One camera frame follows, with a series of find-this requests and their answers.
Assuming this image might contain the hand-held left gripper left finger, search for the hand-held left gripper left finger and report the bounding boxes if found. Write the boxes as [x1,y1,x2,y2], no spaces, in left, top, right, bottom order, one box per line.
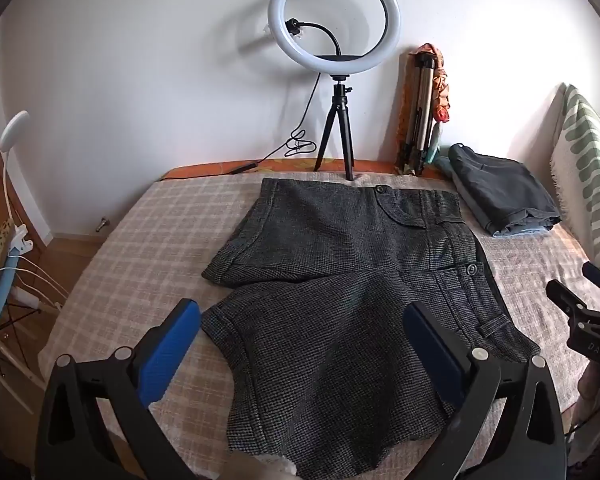
[36,298,202,480]

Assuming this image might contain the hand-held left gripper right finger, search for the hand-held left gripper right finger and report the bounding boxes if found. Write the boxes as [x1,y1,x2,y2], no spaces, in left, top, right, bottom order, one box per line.
[402,301,568,480]

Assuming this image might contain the grey houndstooth short pants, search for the grey houndstooth short pants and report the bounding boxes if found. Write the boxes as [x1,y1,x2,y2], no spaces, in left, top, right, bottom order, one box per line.
[200,178,541,472]

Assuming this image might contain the folded dark grey pants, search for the folded dark grey pants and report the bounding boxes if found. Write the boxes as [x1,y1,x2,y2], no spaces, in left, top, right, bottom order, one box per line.
[448,143,562,235]

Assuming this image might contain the pink plaid blanket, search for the pink plaid blanket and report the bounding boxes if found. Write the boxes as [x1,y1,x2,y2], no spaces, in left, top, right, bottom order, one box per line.
[37,170,600,480]

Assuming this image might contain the green striped white cushion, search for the green striped white cushion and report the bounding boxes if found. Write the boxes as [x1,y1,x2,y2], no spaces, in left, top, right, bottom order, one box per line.
[550,83,600,277]

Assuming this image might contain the light blue chair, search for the light blue chair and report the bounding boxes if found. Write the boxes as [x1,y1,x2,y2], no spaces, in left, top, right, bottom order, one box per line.
[0,240,46,401]

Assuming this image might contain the orange bed sheet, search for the orange bed sheet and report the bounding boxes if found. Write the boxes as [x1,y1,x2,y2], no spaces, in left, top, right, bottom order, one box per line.
[161,158,448,181]

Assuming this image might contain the folded silver tripod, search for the folded silver tripod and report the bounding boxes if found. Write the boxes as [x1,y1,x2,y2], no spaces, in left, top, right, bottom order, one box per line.
[396,53,442,177]

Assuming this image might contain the orange patterned cloth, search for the orange patterned cloth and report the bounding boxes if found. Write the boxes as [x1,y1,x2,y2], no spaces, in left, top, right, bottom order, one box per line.
[399,43,453,167]

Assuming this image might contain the black tripod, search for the black tripod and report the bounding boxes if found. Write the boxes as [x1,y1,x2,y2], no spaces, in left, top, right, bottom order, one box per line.
[313,74,357,182]

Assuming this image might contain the white desk lamp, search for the white desk lamp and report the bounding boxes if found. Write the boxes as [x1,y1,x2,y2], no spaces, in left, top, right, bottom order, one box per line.
[0,110,34,256]

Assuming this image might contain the black gooseneck phone holder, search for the black gooseneck phone holder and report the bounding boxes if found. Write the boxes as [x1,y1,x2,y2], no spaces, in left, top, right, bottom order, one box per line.
[285,18,343,57]

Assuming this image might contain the white cable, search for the white cable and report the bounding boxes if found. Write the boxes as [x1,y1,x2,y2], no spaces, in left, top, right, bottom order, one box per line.
[0,255,72,311]

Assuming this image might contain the black ring light cable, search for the black ring light cable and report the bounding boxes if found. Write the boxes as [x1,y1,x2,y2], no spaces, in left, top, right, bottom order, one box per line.
[166,72,322,180]

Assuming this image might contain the white ring light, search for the white ring light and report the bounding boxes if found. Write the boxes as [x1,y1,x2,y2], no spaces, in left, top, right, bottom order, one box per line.
[267,0,403,77]

